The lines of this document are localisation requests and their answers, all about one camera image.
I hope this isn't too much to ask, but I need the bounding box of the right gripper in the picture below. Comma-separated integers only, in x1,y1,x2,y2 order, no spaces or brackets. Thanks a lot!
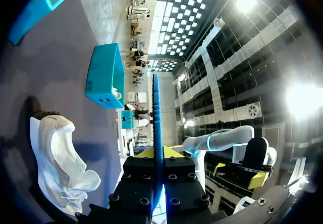
212,136,275,191

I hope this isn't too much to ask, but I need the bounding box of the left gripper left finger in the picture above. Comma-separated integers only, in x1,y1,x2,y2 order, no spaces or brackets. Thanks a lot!
108,146,155,216

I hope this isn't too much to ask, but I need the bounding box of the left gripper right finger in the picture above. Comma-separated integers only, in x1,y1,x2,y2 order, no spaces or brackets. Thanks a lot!
163,145,211,216

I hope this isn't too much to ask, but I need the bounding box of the white shoe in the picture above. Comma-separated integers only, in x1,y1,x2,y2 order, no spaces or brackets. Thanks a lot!
29,110,102,216

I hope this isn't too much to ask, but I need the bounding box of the person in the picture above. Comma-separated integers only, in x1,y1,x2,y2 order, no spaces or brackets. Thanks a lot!
125,59,150,69
124,103,153,120
122,48,149,59

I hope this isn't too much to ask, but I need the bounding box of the blue and black insole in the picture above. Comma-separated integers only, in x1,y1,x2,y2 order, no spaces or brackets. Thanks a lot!
150,74,166,214

